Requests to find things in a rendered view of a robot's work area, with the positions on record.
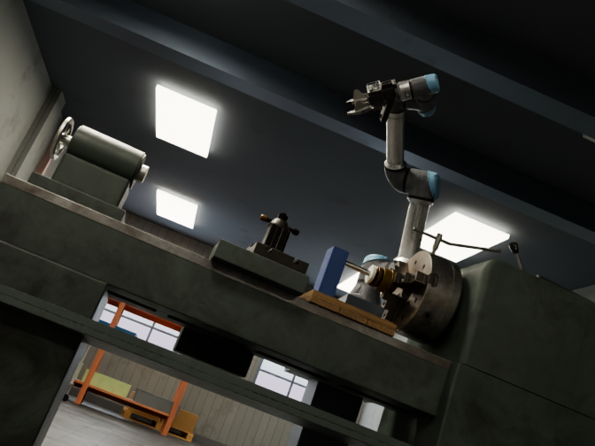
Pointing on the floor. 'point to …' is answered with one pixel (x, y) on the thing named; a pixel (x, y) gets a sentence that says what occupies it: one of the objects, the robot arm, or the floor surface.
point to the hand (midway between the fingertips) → (350, 108)
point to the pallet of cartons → (185, 422)
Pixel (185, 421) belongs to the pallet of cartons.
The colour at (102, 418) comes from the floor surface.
